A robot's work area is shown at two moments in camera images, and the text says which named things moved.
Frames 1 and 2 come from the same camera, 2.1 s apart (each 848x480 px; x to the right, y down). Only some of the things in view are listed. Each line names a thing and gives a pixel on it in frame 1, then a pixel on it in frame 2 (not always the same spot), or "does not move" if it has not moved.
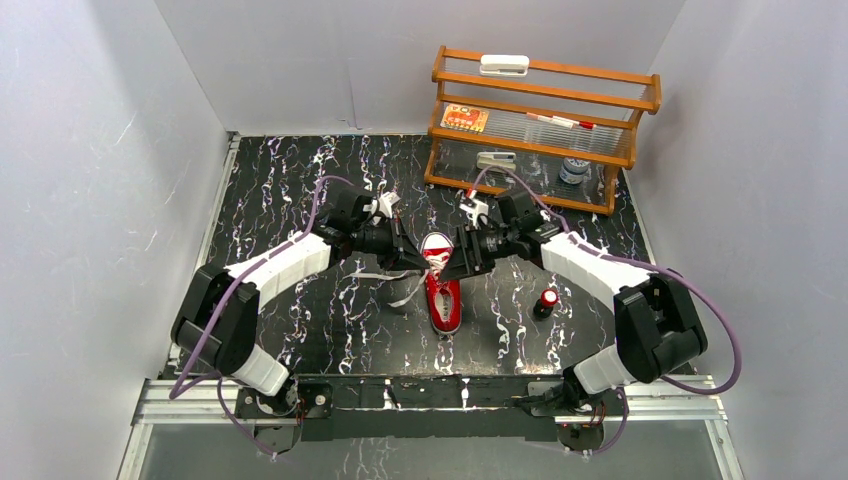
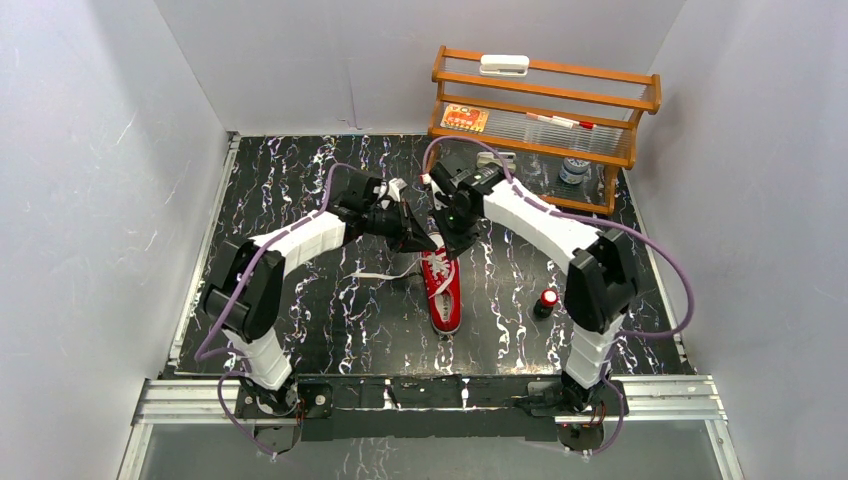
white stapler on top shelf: (504, 65) does not move
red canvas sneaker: (443, 295) does not move
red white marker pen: (562, 122) does not move
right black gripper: (467, 257) → (457, 243)
